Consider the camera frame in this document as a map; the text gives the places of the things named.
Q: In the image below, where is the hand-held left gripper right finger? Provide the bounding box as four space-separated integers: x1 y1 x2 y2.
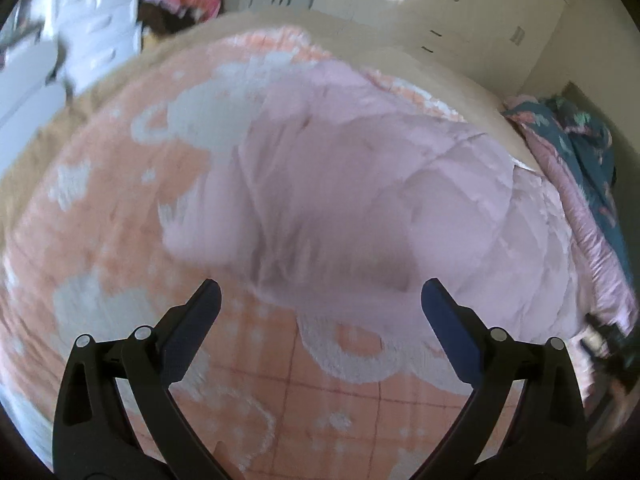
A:
421 277 588 480

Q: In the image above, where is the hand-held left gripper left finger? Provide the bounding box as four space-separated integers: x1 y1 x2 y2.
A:
52 278 232 480

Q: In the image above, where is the pink quilted blanket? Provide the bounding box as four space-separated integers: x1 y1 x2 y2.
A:
159 57 588 356

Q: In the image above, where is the orange and white printed blanket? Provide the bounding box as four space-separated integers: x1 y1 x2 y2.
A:
0 25 601 480

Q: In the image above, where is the teal floral pink quilt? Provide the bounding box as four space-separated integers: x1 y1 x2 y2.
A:
502 94 640 333

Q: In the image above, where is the beige bed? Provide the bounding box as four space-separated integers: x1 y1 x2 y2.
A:
0 10 543 221

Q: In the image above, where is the dark brown seat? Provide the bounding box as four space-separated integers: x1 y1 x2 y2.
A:
137 2 226 42

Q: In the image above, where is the white glossy wardrobe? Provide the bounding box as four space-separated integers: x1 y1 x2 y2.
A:
320 0 573 93

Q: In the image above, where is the white dresser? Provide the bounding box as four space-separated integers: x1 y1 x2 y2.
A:
0 0 143 97

